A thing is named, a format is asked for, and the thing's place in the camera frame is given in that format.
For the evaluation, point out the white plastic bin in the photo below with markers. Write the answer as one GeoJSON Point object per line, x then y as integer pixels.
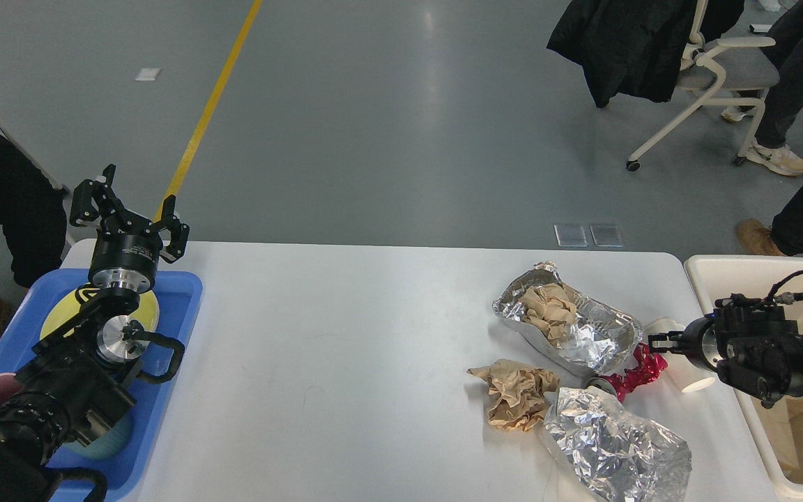
{"type": "Point", "coordinates": [718, 276]}

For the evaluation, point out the white office chair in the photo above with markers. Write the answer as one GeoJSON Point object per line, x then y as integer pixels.
{"type": "Point", "coordinates": [730, 71]}

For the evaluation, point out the aluminium foil sheet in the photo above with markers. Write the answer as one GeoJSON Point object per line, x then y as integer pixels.
{"type": "Point", "coordinates": [615, 454]}
{"type": "Point", "coordinates": [601, 342]}

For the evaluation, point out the blue plastic tray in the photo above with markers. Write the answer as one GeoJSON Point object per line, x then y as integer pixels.
{"type": "Point", "coordinates": [179, 296]}

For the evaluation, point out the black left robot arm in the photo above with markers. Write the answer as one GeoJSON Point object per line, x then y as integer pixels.
{"type": "Point", "coordinates": [77, 385]}

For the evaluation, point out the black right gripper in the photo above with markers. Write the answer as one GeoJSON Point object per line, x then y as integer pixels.
{"type": "Point", "coordinates": [697, 342]}

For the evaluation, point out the tan boot right side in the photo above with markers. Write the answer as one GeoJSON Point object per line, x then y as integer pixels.
{"type": "Point", "coordinates": [756, 239]}

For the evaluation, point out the paper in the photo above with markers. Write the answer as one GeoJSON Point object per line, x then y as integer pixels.
{"type": "Point", "coordinates": [549, 308]}

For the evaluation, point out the green grey mug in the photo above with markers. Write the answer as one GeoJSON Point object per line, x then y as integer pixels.
{"type": "Point", "coordinates": [108, 445]}

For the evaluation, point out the person in black clothes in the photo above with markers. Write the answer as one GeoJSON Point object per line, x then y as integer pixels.
{"type": "Point", "coordinates": [32, 217]}

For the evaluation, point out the crumpled brown paper ball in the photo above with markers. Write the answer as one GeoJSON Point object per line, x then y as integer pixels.
{"type": "Point", "coordinates": [516, 393]}

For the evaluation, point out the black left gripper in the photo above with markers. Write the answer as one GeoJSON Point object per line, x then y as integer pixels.
{"type": "Point", "coordinates": [122, 260]}

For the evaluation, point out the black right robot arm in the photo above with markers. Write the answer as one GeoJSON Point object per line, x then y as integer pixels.
{"type": "Point", "coordinates": [747, 342]}

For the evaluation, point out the red foil wrapper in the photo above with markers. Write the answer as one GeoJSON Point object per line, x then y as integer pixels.
{"type": "Point", "coordinates": [648, 368]}

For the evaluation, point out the brown paper bag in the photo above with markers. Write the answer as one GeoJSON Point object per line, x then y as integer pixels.
{"type": "Point", "coordinates": [777, 427]}

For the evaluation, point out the yellow plate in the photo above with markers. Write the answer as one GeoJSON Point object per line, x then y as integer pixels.
{"type": "Point", "coordinates": [147, 313]}

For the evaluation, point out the black jacket on chair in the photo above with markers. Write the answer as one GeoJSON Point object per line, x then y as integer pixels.
{"type": "Point", "coordinates": [636, 48]}

